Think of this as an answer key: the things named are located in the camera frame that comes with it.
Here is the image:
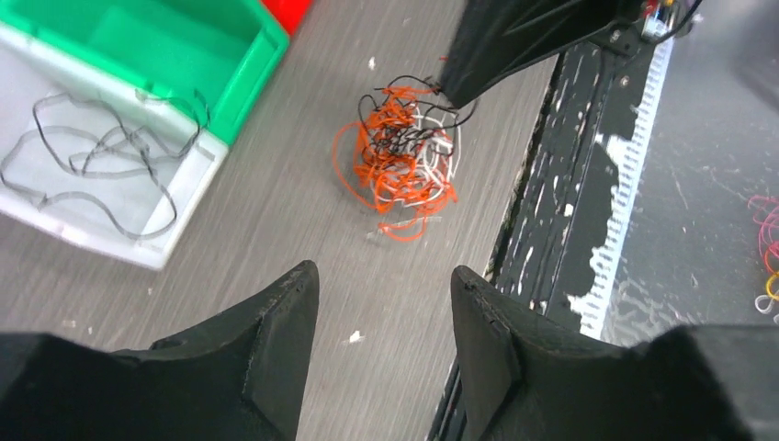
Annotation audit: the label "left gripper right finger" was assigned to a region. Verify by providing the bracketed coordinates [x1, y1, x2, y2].
[451, 266, 778, 440]

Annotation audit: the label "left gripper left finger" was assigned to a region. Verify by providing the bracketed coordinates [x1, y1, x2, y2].
[1, 260, 320, 440]

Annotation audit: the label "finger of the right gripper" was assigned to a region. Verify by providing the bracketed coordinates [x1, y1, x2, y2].
[439, 0, 642, 108]

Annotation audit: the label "orange white cable bundle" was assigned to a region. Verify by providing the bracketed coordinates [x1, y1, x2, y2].
[332, 85, 464, 243]

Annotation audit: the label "red plastic bin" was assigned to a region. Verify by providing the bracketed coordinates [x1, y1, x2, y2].
[260, 0, 314, 36]

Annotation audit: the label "white plastic bin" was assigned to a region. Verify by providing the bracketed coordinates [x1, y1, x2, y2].
[1, 25, 228, 270]

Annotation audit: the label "green plastic bin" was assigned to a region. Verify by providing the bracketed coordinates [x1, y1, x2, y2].
[1, 0, 289, 145]

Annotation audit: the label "red yellow wires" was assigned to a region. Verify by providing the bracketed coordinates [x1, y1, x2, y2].
[747, 194, 779, 323]

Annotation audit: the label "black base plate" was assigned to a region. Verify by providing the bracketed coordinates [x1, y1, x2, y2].
[430, 19, 673, 440]

